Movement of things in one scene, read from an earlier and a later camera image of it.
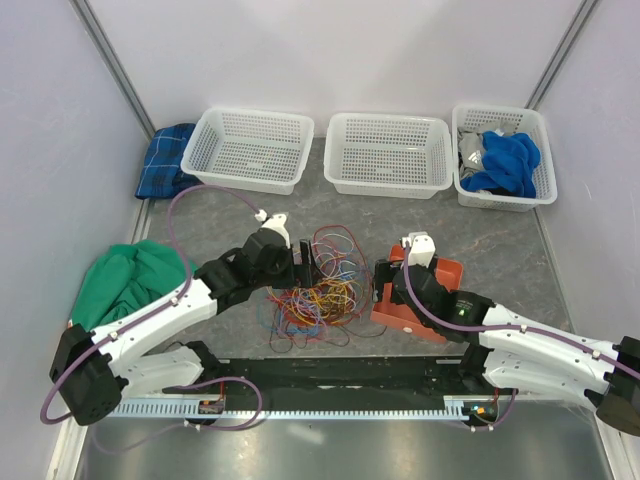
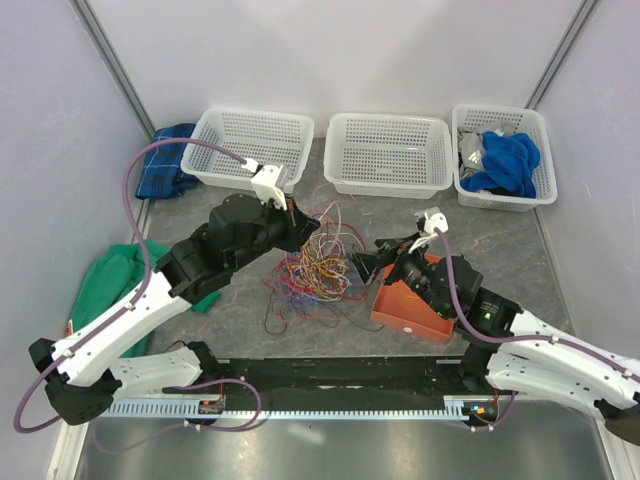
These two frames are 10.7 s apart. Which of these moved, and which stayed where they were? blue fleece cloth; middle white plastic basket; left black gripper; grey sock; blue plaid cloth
Moved: left black gripper
Stayed: grey sock; blue fleece cloth; middle white plastic basket; blue plaid cloth
